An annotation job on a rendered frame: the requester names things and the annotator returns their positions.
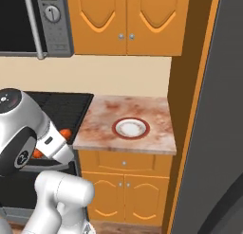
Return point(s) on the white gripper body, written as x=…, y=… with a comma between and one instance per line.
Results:
x=65, y=154

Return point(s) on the orange drawer front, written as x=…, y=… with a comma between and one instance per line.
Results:
x=139, y=163

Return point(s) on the black hob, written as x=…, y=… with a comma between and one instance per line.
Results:
x=68, y=110

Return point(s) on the silver drawer knob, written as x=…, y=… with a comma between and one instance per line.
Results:
x=124, y=163

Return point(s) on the orange base cupboard door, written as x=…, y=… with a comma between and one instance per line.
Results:
x=106, y=196
x=145, y=200

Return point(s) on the black oven door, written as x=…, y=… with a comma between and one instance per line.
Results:
x=19, y=190

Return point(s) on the white plate with red rim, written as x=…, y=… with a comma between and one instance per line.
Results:
x=130, y=128

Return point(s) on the orange wall cupboard door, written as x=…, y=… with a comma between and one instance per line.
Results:
x=98, y=23
x=156, y=23

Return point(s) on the grey microwave oven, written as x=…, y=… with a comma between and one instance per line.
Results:
x=19, y=23

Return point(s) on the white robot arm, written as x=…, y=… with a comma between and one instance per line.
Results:
x=22, y=124

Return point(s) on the orange fridge housing panel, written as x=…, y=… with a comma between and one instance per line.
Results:
x=186, y=86

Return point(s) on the orange hob knob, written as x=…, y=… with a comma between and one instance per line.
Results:
x=66, y=133
x=37, y=153

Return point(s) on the silver cupboard knob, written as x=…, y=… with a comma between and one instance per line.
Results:
x=128, y=184
x=120, y=184
x=121, y=36
x=132, y=36

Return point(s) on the grey fridge door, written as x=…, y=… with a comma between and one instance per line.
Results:
x=215, y=111

